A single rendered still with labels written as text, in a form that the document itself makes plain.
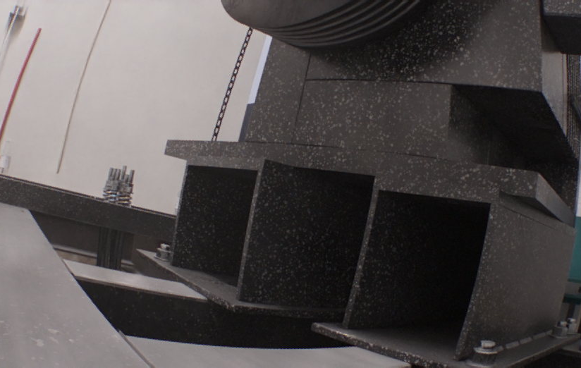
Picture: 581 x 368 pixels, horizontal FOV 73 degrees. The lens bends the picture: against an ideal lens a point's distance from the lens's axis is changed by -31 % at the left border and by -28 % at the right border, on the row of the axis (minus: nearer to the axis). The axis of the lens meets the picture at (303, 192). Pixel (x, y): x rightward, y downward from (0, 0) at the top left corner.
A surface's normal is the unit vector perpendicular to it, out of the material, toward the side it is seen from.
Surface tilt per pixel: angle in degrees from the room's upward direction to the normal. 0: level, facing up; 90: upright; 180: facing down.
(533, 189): 90
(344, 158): 90
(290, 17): 90
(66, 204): 90
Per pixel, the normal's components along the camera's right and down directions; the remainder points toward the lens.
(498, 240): 0.63, 0.08
